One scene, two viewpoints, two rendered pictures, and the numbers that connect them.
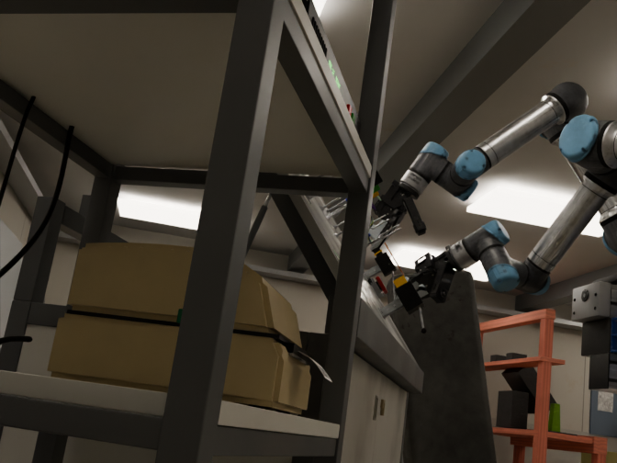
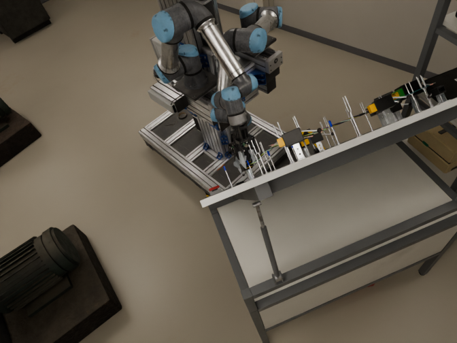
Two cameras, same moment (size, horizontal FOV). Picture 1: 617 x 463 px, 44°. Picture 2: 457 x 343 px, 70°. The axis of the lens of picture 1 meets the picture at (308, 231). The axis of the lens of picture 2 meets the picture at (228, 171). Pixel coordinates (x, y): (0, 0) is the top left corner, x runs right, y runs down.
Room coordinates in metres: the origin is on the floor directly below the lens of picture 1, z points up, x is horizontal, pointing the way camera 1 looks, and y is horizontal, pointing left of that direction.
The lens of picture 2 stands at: (2.61, 0.62, 2.33)
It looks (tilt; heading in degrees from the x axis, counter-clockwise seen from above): 51 degrees down; 247
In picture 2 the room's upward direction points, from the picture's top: 16 degrees counter-clockwise
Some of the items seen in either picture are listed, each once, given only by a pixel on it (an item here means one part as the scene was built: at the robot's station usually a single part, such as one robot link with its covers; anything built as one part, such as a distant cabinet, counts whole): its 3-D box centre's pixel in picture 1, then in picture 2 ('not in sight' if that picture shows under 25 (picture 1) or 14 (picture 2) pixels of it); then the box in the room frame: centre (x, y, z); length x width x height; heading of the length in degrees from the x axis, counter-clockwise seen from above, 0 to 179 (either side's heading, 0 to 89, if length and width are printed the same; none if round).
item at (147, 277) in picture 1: (196, 328); (444, 139); (1.04, 0.13, 0.76); 0.30 x 0.21 x 0.20; 78
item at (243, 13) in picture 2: not in sight; (250, 16); (1.50, -1.01, 1.33); 0.13 x 0.12 x 0.14; 126
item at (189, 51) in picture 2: not in sight; (188, 58); (2.00, -0.94, 1.33); 0.13 x 0.12 x 0.14; 2
